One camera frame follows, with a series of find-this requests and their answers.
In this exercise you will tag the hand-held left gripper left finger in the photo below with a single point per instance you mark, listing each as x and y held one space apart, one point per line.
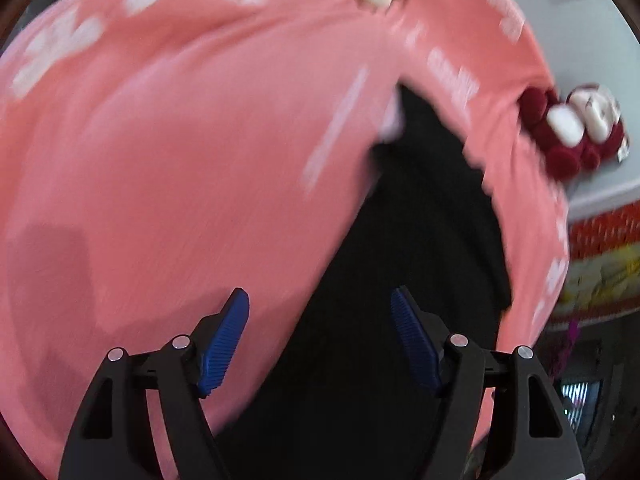
222 345

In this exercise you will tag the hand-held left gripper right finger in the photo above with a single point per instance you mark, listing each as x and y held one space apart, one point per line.
415 340

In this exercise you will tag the black knit garment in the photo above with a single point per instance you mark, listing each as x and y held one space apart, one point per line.
375 235

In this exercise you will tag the purple orchid plant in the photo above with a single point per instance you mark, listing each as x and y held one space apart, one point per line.
567 345

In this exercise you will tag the pink butterfly print blanket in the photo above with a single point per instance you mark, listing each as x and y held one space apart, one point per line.
175 160

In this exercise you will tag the dark red plush toy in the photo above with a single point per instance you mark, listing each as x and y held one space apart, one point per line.
560 155

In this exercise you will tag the white bed sheet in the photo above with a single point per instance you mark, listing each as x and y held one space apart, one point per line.
585 35

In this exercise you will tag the yellow wall poster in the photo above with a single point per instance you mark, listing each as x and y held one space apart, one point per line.
605 280

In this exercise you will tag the red brick pattern wall panel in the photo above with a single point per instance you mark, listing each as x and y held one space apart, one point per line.
600 232

